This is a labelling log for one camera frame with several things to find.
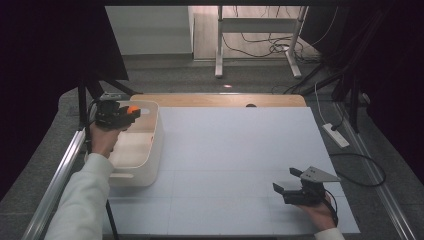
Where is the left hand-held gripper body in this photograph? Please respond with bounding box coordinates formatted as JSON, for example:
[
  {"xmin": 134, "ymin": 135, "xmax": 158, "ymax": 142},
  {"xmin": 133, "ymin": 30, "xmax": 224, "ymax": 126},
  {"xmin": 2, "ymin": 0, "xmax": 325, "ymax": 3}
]
[{"xmin": 94, "ymin": 92, "xmax": 130, "ymax": 131}]

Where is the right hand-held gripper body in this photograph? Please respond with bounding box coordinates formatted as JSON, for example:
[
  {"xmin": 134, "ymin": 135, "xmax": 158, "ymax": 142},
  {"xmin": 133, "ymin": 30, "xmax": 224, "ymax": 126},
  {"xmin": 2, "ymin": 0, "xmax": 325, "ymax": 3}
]
[{"xmin": 282, "ymin": 165, "xmax": 342, "ymax": 206}]

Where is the white plastic bin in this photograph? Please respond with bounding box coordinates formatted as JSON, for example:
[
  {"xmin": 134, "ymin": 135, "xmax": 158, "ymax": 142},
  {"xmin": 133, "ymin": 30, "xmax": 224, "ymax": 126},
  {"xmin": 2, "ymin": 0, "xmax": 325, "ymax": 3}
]
[{"xmin": 84, "ymin": 100, "xmax": 165, "ymax": 188}]

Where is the person's right hand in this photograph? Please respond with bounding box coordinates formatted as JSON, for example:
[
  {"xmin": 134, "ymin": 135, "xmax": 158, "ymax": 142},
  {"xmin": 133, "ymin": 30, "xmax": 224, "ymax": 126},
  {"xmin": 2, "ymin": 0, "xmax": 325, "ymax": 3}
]
[{"xmin": 297, "ymin": 194, "xmax": 338, "ymax": 232}]

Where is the person's left hand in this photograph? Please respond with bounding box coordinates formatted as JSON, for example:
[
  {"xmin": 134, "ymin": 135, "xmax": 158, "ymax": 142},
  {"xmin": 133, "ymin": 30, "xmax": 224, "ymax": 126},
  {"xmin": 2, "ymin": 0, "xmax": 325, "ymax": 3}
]
[{"xmin": 88, "ymin": 122, "xmax": 123, "ymax": 160}]

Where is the black tripod stand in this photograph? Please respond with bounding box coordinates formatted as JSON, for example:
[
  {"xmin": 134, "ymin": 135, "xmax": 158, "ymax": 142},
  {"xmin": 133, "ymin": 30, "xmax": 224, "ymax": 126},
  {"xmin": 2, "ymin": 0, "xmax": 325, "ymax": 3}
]
[{"xmin": 77, "ymin": 78, "xmax": 143, "ymax": 130}]

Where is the white power strip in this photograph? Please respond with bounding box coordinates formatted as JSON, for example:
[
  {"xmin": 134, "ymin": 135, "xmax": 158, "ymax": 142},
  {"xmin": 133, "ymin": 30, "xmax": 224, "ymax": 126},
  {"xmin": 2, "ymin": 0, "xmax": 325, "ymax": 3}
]
[{"xmin": 322, "ymin": 122, "xmax": 351, "ymax": 149}]

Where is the white table mat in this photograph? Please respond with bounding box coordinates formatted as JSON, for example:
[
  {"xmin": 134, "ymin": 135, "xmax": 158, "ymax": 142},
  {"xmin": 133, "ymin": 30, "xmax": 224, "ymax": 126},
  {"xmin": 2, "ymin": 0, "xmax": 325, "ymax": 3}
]
[{"xmin": 103, "ymin": 106, "xmax": 361, "ymax": 236}]

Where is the dark curtain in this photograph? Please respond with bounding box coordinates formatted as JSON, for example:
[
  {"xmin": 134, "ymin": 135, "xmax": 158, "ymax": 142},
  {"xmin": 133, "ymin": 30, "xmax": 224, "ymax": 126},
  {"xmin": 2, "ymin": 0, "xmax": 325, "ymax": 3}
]
[
  {"xmin": 0, "ymin": 0, "xmax": 130, "ymax": 202},
  {"xmin": 301, "ymin": 0, "xmax": 424, "ymax": 186}
]

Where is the white cabinet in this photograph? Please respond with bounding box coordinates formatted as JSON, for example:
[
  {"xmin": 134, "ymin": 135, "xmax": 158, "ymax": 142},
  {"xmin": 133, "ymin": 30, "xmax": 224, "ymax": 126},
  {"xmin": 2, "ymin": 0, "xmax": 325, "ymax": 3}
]
[{"xmin": 105, "ymin": 5, "xmax": 195, "ymax": 56}]

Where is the black metal stand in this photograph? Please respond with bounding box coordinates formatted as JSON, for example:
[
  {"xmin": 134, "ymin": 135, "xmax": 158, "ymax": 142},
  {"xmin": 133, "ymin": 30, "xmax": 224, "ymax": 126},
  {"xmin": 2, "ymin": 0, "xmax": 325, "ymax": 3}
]
[{"xmin": 331, "ymin": 74, "xmax": 364, "ymax": 134}]

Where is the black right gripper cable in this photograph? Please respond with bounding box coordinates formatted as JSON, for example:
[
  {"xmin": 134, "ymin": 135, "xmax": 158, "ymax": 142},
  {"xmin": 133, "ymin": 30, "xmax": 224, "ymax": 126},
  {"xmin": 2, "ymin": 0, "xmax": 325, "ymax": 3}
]
[{"xmin": 324, "ymin": 189, "xmax": 340, "ymax": 227}]

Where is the white power strip cable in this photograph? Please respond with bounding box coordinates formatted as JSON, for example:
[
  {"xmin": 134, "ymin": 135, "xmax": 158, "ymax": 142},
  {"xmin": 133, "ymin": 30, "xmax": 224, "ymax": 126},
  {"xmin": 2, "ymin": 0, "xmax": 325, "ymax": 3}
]
[{"xmin": 314, "ymin": 81, "xmax": 328, "ymax": 126}]

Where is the black looped floor cable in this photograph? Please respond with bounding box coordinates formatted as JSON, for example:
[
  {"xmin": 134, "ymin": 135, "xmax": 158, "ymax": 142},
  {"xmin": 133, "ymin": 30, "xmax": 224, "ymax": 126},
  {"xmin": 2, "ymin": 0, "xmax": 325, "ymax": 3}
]
[{"xmin": 329, "ymin": 152, "xmax": 388, "ymax": 188}]

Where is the aluminium floor rail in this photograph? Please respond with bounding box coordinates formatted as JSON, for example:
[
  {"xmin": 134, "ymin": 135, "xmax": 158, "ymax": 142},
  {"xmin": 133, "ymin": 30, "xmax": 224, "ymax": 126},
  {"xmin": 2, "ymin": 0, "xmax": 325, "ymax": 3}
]
[
  {"xmin": 21, "ymin": 99, "xmax": 102, "ymax": 240},
  {"xmin": 334, "ymin": 101, "xmax": 418, "ymax": 240}
]

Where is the white metal desk frame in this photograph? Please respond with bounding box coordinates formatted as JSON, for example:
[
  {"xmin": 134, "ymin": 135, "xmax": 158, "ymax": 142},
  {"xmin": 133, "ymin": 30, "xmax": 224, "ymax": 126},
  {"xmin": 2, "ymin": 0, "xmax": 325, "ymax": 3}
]
[{"xmin": 214, "ymin": 5, "xmax": 310, "ymax": 80}]

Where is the tangle of black cables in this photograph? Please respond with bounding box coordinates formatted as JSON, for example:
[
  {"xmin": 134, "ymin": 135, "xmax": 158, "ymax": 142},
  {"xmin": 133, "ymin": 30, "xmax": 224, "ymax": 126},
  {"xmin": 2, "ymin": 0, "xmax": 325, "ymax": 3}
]
[{"xmin": 222, "ymin": 5, "xmax": 322, "ymax": 64}]

